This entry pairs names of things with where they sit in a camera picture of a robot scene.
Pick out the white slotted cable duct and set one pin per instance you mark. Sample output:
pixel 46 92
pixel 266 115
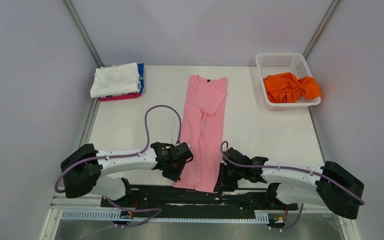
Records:
pixel 257 217

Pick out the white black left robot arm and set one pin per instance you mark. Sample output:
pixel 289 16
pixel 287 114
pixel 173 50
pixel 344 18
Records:
pixel 88 170

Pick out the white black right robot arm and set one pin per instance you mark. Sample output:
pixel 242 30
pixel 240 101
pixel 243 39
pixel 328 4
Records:
pixel 329 185

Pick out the magenta folded t-shirt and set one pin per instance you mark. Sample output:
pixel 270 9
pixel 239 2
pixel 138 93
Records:
pixel 119 97

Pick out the silver aluminium front rail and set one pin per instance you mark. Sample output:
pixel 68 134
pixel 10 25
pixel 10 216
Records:
pixel 324 207

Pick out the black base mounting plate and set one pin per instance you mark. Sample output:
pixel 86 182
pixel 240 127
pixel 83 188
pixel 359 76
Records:
pixel 193 211

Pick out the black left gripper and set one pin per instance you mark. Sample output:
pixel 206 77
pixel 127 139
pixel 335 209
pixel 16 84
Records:
pixel 175 176

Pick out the silver aluminium frame post right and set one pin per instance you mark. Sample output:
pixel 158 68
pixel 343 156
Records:
pixel 332 8

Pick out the blue folded t-shirt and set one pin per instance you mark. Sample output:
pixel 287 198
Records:
pixel 141 82

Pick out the orange t-shirt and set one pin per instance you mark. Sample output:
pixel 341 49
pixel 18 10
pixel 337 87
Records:
pixel 285 88

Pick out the white plastic basket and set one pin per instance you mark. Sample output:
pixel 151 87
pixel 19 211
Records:
pixel 270 64

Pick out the white folded t-shirt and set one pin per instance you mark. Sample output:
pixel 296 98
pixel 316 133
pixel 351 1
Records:
pixel 115 80

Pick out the silver aluminium frame post left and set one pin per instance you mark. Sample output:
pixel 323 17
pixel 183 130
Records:
pixel 82 31

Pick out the pink t-shirt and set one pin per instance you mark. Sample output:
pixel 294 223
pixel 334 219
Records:
pixel 202 128

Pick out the silver aluminium frame post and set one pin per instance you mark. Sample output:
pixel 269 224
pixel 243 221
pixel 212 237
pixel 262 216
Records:
pixel 82 31
pixel 332 8

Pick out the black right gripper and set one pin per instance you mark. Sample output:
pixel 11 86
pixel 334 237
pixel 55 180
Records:
pixel 223 183

